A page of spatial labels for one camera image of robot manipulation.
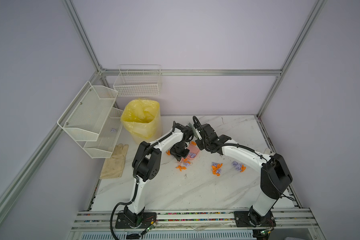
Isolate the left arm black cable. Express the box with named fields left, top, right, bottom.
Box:
left=109, top=125, right=181, bottom=240

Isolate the yellow plastic bin liner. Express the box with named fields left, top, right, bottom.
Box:
left=120, top=98, right=161, bottom=139

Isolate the pink dustpan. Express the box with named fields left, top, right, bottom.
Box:
left=187, top=141, right=200, bottom=160

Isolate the orange purple scrap pile centre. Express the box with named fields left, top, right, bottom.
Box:
left=211, top=162, right=223, bottom=176

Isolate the white wire wall basket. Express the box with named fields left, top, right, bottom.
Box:
left=113, top=65, right=162, bottom=97

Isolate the beige trash bin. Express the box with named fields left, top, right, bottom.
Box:
left=128, top=100, right=163, bottom=145

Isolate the purple orange scraps right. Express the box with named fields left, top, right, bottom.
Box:
left=232, top=161, right=247, bottom=173

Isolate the cream fabric glove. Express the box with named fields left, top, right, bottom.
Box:
left=100, top=144, right=129, bottom=180

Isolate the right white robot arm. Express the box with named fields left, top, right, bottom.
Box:
left=193, top=116, right=293, bottom=227

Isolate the green hand brush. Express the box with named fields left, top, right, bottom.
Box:
left=191, top=125, right=202, bottom=140

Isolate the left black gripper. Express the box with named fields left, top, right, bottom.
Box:
left=169, top=141, right=190, bottom=162

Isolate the orange purple scraps centre left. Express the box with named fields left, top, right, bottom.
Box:
left=176, top=159, right=193, bottom=172

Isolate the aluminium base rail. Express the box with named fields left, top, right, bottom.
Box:
left=68, top=208, right=325, bottom=240

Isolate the white mesh lower shelf basket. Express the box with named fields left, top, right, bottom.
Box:
left=84, top=108, right=123, bottom=159

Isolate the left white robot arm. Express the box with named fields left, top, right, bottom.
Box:
left=124, top=122, right=194, bottom=228

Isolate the white mesh shelf basket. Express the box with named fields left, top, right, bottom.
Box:
left=84, top=108, right=123, bottom=159
left=57, top=82, right=118, bottom=142

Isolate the white mesh upper shelf basket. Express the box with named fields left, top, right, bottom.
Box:
left=57, top=82, right=118, bottom=142

